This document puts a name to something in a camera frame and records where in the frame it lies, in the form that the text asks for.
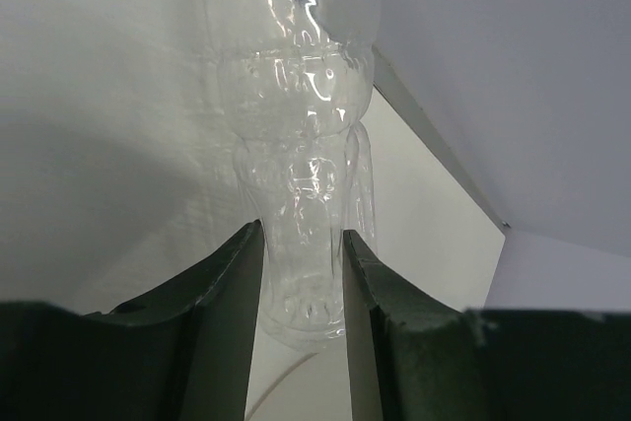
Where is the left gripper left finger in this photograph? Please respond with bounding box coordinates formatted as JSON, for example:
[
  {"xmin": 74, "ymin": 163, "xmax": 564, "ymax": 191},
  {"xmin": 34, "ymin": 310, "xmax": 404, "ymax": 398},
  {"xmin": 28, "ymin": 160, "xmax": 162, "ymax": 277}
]
[{"xmin": 1, "ymin": 221, "xmax": 264, "ymax": 420}]

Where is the clear unlabelled plastic bottle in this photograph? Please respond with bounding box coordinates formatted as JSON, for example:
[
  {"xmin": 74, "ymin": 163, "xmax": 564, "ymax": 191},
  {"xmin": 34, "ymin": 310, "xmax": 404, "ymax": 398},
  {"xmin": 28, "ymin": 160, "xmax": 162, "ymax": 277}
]
[{"xmin": 205, "ymin": 0, "xmax": 381, "ymax": 347}]

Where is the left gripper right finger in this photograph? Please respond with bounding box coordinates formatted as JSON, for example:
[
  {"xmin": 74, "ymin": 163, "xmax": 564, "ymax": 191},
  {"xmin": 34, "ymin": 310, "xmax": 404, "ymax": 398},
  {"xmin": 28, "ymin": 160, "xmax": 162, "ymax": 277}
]
[{"xmin": 343, "ymin": 230, "xmax": 630, "ymax": 420}]

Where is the white paper bin cup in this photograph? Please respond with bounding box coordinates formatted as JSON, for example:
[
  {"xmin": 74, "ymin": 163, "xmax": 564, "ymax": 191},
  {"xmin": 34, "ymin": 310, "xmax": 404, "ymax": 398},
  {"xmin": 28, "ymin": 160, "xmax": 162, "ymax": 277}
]
[{"xmin": 1, "ymin": 0, "xmax": 244, "ymax": 313}]

